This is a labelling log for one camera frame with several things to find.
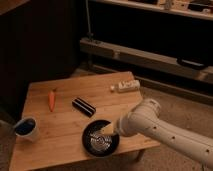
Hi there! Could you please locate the white plastic bottle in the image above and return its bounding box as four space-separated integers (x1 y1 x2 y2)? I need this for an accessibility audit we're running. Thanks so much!
110 80 140 93

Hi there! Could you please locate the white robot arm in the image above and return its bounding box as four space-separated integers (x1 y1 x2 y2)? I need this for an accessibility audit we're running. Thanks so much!
101 98 213 169

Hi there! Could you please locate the black ceramic bowl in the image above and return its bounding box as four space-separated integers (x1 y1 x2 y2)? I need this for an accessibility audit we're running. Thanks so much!
82 120 120 157

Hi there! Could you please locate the wooden table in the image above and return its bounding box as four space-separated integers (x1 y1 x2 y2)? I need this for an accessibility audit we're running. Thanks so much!
8 71 162 171

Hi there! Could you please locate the metal pole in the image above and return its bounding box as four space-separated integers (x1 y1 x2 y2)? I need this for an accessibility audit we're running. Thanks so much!
85 0 93 41

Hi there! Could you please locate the black rectangular box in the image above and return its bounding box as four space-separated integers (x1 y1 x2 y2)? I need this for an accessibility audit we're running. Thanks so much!
72 98 96 117

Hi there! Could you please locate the orange toy carrot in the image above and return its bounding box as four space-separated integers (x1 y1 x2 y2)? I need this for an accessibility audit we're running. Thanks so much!
48 89 57 112

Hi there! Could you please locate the white and blue mug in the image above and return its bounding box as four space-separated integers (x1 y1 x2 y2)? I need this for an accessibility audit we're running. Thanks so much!
13 117 39 142

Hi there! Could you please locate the black handle on shelf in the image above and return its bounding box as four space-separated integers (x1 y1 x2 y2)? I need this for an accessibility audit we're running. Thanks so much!
176 58 208 70

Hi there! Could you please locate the wooden shelf unit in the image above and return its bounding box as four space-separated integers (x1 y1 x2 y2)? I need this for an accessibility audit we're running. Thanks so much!
80 0 213 85

